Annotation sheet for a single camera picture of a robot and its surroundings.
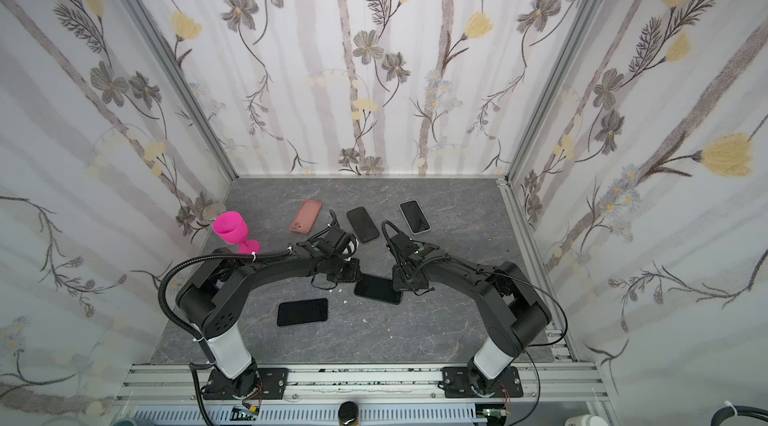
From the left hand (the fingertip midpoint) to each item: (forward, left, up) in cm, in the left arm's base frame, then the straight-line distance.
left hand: (359, 269), depth 92 cm
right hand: (-3, -11, +2) cm, 12 cm away
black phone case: (+19, -1, -3) cm, 19 cm away
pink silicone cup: (+8, +36, +12) cm, 39 cm away
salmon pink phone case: (+23, +21, -3) cm, 31 cm away
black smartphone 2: (-11, +17, -6) cm, 21 cm away
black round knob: (-37, +1, +8) cm, 38 cm away
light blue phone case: (+21, -19, 0) cm, 28 cm away
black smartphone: (+21, -19, 0) cm, 28 cm away
